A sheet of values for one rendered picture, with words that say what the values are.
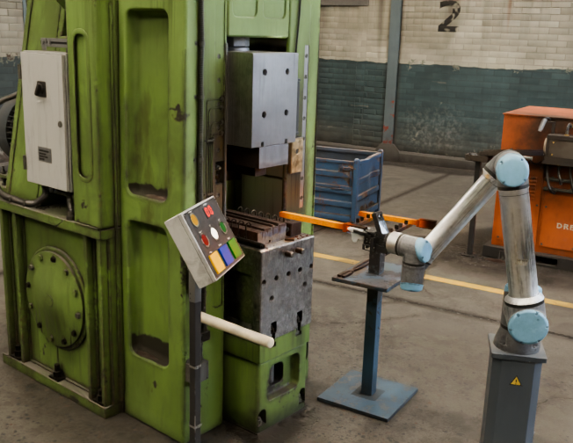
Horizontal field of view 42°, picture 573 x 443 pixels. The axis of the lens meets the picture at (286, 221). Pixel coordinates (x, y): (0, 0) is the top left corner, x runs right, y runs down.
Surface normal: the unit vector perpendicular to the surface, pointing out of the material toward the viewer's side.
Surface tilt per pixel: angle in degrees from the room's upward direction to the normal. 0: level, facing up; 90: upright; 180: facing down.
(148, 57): 89
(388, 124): 90
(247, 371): 89
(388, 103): 90
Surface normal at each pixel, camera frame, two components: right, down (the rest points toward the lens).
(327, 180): -0.42, 0.20
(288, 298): 0.77, 0.18
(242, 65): -0.64, 0.17
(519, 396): -0.19, 0.24
